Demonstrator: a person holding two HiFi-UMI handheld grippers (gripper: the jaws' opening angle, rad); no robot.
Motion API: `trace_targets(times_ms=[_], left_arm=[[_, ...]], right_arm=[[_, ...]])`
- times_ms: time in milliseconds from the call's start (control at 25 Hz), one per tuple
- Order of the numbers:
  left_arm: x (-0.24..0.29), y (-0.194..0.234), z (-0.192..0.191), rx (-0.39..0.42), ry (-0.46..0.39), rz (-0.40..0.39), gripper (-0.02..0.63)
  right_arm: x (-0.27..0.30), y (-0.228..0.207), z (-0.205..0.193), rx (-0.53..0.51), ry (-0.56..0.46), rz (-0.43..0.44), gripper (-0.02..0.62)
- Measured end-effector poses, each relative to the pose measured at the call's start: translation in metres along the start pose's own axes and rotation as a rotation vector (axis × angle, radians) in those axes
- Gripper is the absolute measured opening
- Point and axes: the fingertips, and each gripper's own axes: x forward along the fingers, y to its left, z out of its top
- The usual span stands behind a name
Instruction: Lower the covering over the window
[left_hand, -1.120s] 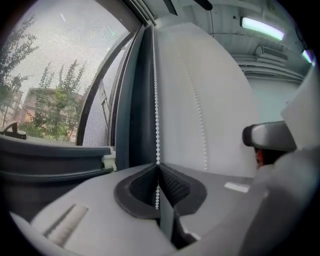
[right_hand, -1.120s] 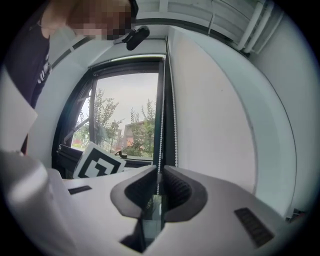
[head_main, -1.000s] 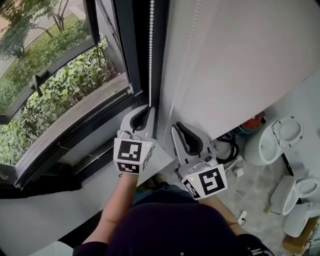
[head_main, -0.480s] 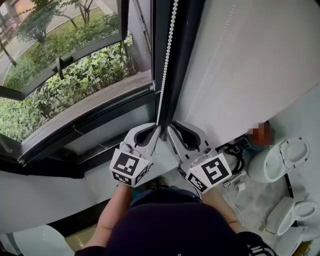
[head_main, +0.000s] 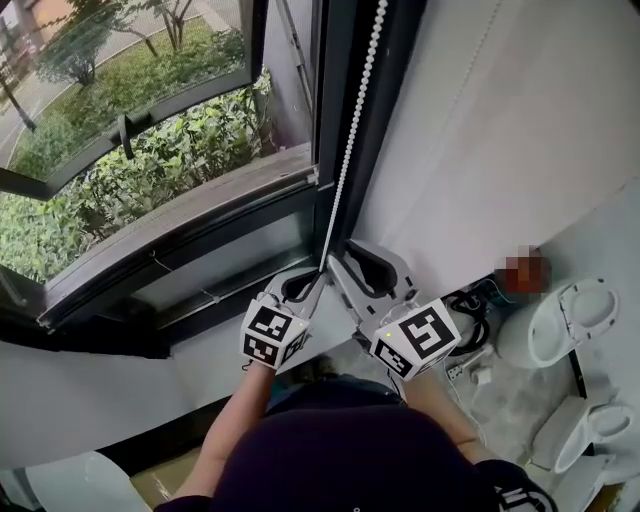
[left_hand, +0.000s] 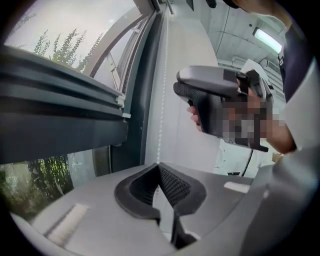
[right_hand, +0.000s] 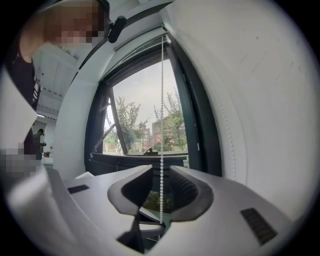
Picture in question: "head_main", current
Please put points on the white plastic tube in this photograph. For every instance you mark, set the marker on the white plastic tube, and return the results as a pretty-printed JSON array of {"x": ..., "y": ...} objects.
[{"x": 475, "y": 356}]

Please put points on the white toilet with tank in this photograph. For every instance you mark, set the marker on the white toilet with tank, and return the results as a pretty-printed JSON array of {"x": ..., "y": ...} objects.
[{"x": 570, "y": 435}]

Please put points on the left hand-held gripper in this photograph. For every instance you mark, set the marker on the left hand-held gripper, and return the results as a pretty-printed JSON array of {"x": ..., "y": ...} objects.
[{"x": 267, "y": 332}]

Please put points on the person's dark shirt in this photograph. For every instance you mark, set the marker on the person's dark shirt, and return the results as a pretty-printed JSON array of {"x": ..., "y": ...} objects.
[{"x": 350, "y": 460}]

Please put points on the red and blue vacuum machine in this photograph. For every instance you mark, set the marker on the red and blue vacuum machine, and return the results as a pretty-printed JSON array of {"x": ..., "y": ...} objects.
[{"x": 522, "y": 272}]

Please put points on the white round toilet bowl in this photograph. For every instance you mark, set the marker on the white round toilet bowl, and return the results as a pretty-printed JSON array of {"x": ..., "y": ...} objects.
[{"x": 515, "y": 340}]

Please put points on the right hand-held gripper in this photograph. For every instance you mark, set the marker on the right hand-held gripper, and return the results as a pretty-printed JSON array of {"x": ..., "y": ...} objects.
[{"x": 420, "y": 335}]

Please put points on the closed brown cardboard box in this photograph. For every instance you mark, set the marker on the closed brown cardboard box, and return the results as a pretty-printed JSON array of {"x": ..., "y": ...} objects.
[{"x": 160, "y": 480}]

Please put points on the white power strip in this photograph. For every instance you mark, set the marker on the white power strip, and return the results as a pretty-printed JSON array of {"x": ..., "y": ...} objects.
[{"x": 457, "y": 372}]

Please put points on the black hinged window sash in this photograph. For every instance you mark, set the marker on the black hinged window sash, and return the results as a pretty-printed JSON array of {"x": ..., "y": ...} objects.
[{"x": 125, "y": 60}]

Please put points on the person's left forearm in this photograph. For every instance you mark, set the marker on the person's left forearm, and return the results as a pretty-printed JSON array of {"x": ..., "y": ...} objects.
[{"x": 235, "y": 415}]

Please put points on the person's right forearm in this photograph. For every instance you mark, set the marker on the person's right forearm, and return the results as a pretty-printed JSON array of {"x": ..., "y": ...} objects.
[{"x": 435, "y": 410}]

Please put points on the black threshold strip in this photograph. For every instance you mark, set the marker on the black threshold strip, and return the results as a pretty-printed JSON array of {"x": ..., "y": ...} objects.
[{"x": 578, "y": 372}]

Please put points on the person's shoe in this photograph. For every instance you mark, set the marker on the person's shoe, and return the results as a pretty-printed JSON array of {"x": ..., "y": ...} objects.
[{"x": 325, "y": 367}]

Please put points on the white ceramic basin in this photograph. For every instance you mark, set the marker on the white ceramic basin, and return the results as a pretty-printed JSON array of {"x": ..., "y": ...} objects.
[{"x": 85, "y": 485}]

